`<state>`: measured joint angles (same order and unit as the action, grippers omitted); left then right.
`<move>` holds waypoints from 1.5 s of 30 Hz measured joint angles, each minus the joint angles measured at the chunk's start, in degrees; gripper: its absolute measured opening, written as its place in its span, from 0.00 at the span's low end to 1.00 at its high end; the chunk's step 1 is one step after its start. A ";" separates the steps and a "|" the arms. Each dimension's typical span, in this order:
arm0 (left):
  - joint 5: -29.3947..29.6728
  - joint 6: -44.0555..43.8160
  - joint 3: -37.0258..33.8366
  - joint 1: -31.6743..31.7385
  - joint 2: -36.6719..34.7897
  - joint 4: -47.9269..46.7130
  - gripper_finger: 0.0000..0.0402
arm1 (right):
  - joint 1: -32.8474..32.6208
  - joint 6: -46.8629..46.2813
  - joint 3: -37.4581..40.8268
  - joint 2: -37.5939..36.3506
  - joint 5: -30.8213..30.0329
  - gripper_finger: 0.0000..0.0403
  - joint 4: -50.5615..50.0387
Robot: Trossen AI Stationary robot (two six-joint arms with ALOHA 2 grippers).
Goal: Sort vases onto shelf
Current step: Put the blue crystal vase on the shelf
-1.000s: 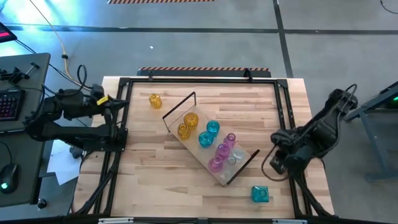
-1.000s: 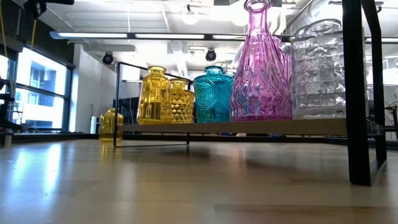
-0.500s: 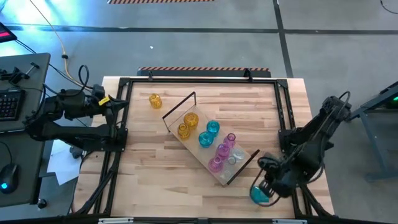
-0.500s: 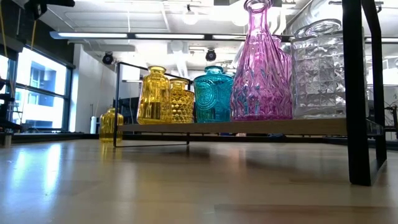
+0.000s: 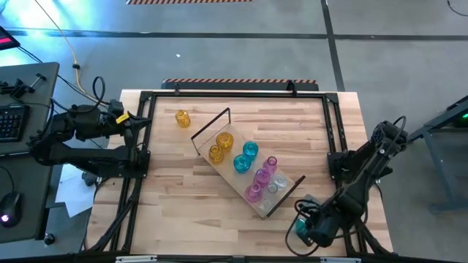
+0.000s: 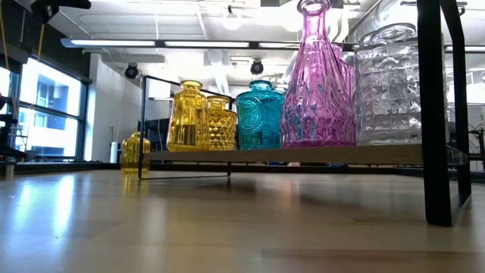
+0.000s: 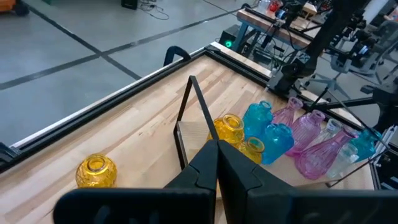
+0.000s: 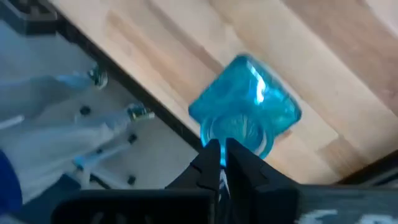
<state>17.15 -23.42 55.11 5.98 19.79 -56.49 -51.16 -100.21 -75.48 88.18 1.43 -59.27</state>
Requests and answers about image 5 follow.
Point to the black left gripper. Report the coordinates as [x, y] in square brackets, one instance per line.
[120, 126]

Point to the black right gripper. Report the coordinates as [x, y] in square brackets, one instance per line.
[325, 223]

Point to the teal square glass vase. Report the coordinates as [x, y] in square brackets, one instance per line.
[300, 226]

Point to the yellow barrel glass vase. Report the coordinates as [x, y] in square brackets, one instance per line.
[183, 119]

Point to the small round clear vase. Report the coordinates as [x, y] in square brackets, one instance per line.
[272, 188]

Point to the clear ribbed glass vase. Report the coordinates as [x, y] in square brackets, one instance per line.
[281, 180]

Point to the pink scalloped glass vase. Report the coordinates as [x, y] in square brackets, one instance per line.
[253, 193]

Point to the tall pink glass vase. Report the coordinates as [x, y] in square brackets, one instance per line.
[262, 178]

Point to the yellow ribbed glass vase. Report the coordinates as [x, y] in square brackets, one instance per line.
[215, 153]

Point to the pink cylindrical glass vase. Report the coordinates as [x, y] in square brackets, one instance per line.
[271, 164]

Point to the yellow tall textured vase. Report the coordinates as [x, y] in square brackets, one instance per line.
[224, 141]

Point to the teal diamond-pattern glass vase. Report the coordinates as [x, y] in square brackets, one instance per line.
[242, 163]

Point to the teal round bottle vase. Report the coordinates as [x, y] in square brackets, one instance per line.
[250, 149]

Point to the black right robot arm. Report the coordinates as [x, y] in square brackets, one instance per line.
[369, 168]

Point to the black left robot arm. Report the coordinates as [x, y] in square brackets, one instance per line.
[84, 157]

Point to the wooden shelf with black legs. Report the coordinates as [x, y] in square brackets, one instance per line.
[237, 179]

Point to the black caster wheel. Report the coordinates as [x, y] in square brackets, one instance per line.
[88, 179]
[49, 239]

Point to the white paper sheet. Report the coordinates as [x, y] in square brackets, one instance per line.
[75, 193]

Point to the black hazard-striped floor mat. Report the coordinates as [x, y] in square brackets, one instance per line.
[237, 86]

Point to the dark grey desk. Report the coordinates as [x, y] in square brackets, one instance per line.
[33, 190]

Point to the black keyboard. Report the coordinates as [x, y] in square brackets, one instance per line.
[12, 122]

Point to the black desk clamp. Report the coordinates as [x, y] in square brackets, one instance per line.
[16, 88]

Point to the black computer mouse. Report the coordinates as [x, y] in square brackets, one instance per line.
[11, 208]

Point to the black laptop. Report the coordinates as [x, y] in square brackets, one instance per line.
[7, 38]

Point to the grey metal side table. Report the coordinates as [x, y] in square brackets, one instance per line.
[438, 122]

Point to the silver metal bracket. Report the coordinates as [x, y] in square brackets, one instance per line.
[135, 259]
[340, 260]

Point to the black frame clamp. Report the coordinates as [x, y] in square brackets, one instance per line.
[177, 88]
[291, 86]

